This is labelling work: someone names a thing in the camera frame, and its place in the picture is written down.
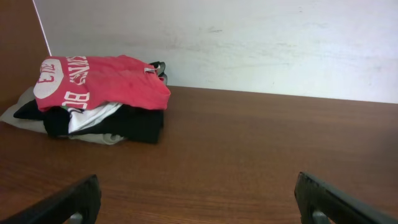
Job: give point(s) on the white folded t-shirt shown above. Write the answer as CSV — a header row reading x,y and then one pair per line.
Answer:
x,y
82,119

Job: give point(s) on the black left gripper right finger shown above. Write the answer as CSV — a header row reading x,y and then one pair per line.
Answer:
x,y
320,202

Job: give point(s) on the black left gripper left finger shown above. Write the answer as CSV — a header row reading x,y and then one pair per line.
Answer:
x,y
82,197

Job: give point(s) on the black folded t-shirt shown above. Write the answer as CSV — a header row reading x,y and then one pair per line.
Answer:
x,y
132,123

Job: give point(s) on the red folded t-shirt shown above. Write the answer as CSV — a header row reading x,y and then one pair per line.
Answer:
x,y
89,82

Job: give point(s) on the grey folded t-shirt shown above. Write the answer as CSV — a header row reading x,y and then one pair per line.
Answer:
x,y
38,126

